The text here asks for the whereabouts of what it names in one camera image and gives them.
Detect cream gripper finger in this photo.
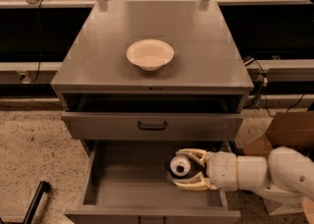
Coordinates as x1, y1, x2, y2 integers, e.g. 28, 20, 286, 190
171, 172, 217, 192
176, 148, 213, 167

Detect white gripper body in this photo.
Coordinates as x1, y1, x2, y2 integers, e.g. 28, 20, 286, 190
206, 151, 238, 191

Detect blue pepsi can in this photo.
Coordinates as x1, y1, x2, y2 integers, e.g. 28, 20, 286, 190
167, 155, 192, 183

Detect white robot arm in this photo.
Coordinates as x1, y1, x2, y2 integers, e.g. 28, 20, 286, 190
169, 146, 314, 204

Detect open grey middle drawer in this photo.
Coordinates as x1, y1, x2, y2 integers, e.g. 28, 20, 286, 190
65, 140, 240, 224

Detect grey metal drawer cabinet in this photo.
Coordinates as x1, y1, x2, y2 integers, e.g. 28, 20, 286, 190
50, 0, 255, 224

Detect grey top drawer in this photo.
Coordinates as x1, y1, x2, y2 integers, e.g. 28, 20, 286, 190
62, 112, 243, 141

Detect brown cardboard box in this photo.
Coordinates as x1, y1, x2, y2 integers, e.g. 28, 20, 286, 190
244, 111, 314, 224

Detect white paper bowl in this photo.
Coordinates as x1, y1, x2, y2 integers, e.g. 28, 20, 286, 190
127, 39, 175, 71

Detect black bar lower left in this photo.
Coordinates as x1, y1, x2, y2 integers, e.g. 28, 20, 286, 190
23, 181, 51, 224

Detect black top drawer handle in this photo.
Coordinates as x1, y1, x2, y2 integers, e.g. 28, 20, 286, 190
137, 121, 168, 131

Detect black cables right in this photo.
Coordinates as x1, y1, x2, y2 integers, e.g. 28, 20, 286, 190
243, 56, 308, 118

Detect wall power outlet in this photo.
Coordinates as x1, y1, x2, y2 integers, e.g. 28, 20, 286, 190
18, 71, 31, 84

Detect black power cable left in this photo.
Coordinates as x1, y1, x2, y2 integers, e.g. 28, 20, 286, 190
30, 0, 50, 84

